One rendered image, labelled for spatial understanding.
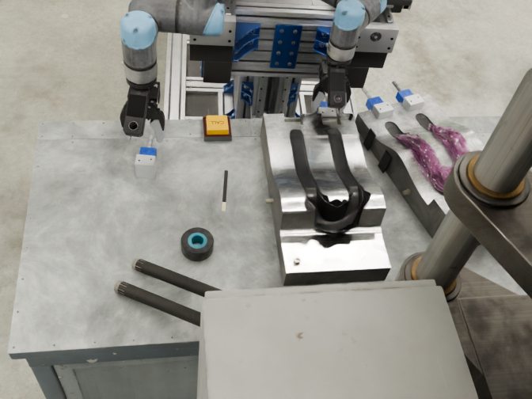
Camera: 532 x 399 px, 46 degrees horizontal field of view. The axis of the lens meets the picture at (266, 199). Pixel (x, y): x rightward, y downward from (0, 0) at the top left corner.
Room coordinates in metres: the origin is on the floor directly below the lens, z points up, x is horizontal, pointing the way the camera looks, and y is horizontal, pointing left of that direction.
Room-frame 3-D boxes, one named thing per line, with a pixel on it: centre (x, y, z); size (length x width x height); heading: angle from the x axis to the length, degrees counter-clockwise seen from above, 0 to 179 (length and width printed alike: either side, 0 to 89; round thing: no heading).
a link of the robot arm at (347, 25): (1.38, -0.13, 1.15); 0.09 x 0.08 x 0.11; 151
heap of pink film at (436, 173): (1.22, -0.46, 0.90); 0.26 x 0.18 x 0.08; 32
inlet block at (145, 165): (1.10, 0.34, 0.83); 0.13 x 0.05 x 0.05; 6
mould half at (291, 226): (1.05, -0.14, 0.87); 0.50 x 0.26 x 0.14; 14
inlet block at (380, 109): (1.42, -0.27, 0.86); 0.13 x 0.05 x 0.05; 32
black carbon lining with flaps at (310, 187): (1.07, -0.15, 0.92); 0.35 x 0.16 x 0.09; 14
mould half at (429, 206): (1.22, -0.47, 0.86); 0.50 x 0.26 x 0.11; 32
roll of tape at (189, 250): (0.84, 0.15, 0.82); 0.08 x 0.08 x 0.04
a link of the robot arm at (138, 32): (1.08, 0.34, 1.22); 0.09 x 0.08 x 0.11; 7
